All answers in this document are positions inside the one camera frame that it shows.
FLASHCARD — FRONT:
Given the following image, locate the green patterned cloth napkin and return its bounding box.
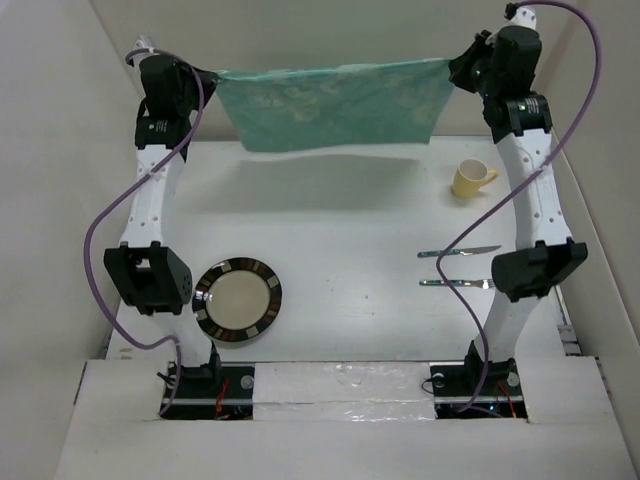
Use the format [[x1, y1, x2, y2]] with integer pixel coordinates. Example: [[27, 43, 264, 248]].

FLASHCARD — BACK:
[[217, 58, 454, 152]]

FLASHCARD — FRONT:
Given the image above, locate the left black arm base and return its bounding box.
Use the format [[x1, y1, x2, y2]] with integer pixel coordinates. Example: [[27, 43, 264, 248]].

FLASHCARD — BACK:
[[157, 359, 256, 421]]

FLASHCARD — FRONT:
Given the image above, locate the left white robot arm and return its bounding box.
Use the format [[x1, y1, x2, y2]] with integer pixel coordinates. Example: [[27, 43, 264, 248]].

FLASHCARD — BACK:
[[104, 39, 223, 397]]

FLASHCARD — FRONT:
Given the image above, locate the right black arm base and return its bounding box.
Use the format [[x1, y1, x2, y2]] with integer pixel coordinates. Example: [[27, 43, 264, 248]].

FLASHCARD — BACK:
[[421, 344, 528, 420]]

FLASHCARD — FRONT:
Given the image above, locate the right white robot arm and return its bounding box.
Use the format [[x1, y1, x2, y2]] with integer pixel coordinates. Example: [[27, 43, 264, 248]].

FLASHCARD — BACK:
[[449, 1, 588, 394]]

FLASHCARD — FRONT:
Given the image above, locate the yellow ceramic mug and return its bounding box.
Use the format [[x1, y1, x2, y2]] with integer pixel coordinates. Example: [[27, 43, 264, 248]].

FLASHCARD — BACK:
[[451, 159, 499, 199]]

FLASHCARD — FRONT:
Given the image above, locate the dark rimmed beige plate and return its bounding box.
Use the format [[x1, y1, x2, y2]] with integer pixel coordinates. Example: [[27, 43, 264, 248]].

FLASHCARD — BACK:
[[191, 257, 283, 343]]

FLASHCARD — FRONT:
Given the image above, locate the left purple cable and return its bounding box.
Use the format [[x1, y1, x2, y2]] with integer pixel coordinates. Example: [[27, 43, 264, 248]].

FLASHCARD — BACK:
[[82, 47, 206, 416]]

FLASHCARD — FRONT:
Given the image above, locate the green handled knife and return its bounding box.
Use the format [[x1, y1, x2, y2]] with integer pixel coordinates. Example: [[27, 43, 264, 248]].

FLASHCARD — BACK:
[[417, 245, 501, 258]]

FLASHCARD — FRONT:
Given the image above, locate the green handled fork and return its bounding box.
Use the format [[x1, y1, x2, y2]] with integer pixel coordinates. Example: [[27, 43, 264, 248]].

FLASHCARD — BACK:
[[419, 279, 495, 290]]

